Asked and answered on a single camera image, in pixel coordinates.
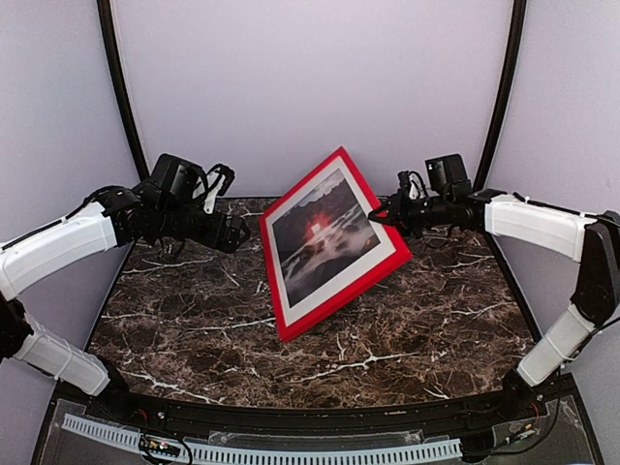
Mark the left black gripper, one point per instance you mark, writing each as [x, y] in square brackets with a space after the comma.
[231, 241]

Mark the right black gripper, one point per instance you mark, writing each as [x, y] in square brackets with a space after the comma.
[399, 215]

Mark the white photo mat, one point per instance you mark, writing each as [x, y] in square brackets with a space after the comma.
[345, 280]

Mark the landscape photo print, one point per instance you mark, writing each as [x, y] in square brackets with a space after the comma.
[320, 236]

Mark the red wooden picture frame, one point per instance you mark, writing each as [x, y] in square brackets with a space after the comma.
[380, 272]

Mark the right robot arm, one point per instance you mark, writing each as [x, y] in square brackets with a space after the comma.
[566, 261]

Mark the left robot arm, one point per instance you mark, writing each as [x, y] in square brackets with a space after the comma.
[106, 219]

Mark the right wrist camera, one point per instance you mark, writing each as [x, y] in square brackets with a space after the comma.
[448, 177]

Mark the white slotted cable duct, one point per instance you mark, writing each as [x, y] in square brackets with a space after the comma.
[163, 450]

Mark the left black corner post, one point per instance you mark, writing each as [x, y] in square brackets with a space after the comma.
[119, 86]

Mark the black corner post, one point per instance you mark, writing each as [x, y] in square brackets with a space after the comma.
[518, 13]
[119, 86]

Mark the black front rail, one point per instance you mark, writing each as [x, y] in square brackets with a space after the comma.
[462, 416]

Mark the right black corner post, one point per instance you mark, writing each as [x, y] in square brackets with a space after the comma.
[518, 13]

